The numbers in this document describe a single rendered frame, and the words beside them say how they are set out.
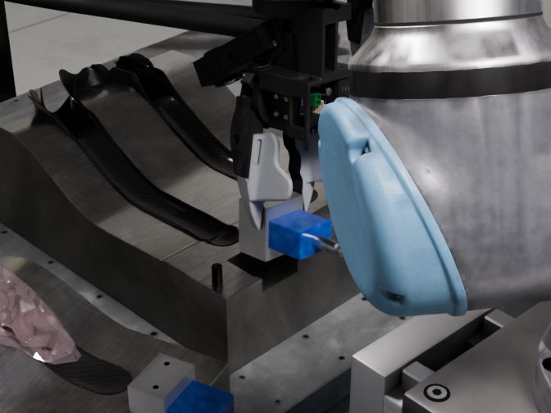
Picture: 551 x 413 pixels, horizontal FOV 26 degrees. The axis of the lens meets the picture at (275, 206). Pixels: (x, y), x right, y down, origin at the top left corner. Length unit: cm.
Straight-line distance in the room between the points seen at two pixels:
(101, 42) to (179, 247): 264
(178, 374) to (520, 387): 35
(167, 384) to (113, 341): 11
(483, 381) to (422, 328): 12
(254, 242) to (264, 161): 9
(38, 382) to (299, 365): 25
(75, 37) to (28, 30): 17
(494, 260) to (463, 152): 6
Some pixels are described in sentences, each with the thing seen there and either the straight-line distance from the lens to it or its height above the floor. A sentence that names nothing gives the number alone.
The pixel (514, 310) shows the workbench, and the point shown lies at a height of 64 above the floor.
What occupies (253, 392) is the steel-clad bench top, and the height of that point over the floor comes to 80.
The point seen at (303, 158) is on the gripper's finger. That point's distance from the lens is 111.
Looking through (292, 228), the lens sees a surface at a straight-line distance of 107.
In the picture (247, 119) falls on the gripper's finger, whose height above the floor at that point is 105.
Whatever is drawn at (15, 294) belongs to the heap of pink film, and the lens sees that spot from 108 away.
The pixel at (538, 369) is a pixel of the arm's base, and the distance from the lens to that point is 75.
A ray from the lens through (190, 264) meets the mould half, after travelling 113.
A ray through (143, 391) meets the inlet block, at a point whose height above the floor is 88.
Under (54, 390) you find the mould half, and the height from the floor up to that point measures 86.
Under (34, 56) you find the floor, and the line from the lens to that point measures 371.
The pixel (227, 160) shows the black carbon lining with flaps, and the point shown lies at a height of 88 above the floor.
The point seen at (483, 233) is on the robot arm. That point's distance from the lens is 58.
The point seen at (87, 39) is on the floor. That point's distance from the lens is 379.
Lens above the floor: 153
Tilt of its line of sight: 32 degrees down
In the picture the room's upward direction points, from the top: straight up
